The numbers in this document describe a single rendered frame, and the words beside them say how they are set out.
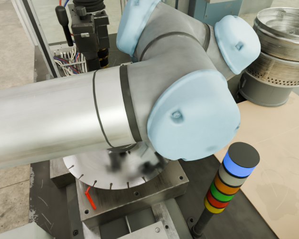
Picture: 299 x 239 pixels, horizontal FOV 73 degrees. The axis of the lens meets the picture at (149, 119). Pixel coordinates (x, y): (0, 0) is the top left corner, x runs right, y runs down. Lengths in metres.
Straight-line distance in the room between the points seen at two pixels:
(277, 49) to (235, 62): 0.62
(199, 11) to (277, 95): 0.52
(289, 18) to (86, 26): 0.92
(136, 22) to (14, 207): 1.62
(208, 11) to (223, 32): 0.80
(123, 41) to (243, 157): 0.23
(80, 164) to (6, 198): 1.29
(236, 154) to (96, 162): 0.36
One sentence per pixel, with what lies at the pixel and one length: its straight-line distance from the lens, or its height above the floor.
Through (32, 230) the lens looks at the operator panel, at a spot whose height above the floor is 0.90.
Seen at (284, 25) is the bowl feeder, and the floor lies 1.05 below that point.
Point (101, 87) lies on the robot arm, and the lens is 0.17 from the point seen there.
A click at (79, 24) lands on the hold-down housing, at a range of 0.46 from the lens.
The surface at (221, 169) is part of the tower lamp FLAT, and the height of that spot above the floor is 1.12.
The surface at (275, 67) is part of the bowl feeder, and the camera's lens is 0.95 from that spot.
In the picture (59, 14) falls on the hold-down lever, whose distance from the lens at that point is 0.47.
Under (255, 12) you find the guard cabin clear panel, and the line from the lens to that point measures 1.61.
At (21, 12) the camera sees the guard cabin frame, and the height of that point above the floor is 0.96.
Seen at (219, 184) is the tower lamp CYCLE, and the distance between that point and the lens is 0.39.
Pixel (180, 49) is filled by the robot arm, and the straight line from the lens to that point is 0.19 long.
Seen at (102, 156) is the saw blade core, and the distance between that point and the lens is 0.56.
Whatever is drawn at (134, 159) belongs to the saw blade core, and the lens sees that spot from 0.55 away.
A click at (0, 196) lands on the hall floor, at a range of 1.85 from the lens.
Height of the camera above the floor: 1.41
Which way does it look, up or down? 47 degrees down
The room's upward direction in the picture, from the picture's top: straight up
